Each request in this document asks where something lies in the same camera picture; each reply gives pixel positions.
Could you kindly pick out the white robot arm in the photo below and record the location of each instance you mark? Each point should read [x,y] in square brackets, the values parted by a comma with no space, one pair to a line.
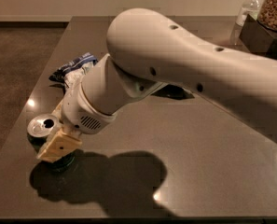
[147,51]

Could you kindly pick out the green chip bag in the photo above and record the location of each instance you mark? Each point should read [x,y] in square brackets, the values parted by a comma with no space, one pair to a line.
[173,92]

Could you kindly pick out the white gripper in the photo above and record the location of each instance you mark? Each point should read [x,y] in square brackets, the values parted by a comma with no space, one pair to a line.
[79,113]

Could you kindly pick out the clear plastic bottle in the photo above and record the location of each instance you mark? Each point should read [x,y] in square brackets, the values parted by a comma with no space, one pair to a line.
[249,7]

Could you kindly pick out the blue crumpled chip bag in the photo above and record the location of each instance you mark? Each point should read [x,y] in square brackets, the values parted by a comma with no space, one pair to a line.
[70,72]

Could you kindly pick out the dark dispenser base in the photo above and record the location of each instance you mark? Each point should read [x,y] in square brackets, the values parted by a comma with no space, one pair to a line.
[258,39]

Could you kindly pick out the green soda can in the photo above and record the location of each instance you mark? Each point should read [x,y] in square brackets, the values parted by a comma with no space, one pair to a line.
[40,130]

